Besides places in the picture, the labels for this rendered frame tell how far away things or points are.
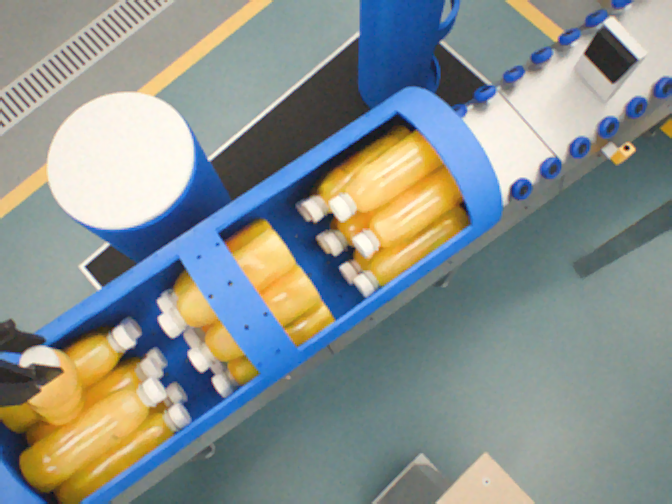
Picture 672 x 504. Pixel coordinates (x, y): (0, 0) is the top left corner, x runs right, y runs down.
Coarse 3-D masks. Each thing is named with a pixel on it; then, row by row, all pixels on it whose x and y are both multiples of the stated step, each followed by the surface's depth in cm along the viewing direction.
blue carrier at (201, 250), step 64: (384, 128) 110; (448, 128) 89; (256, 192) 92; (192, 256) 87; (320, 256) 113; (448, 256) 98; (64, 320) 88; (256, 320) 84; (192, 384) 107; (256, 384) 89; (0, 448) 91
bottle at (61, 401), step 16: (64, 368) 74; (48, 384) 73; (64, 384) 74; (80, 384) 81; (32, 400) 74; (48, 400) 74; (64, 400) 77; (80, 400) 84; (48, 416) 81; (64, 416) 83
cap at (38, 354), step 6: (30, 348) 71; (36, 348) 71; (42, 348) 71; (48, 348) 71; (24, 354) 70; (30, 354) 71; (36, 354) 71; (42, 354) 71; (48, 354) 71; (54, 354) 71; (24, 360) 70; (30, 360) 70; (36, 360) 70; (42, 360) 71; (48, 360) 71; (54, 360) 71; (24, 366) 70
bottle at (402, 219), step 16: (432, 176) 96; (448, 176) 95; (416, 192) 95; (432, 192) 94; (448, 192) 95; (384, 208) 95; (400, 208) 94; (416, 208) 94; (432, 208) 94; (448, 208) 96; (368, 224) 96; (384, 224) 94; (400, 224) 93; (416, 224) 94; (384, 240) 94; (400, 240) 95
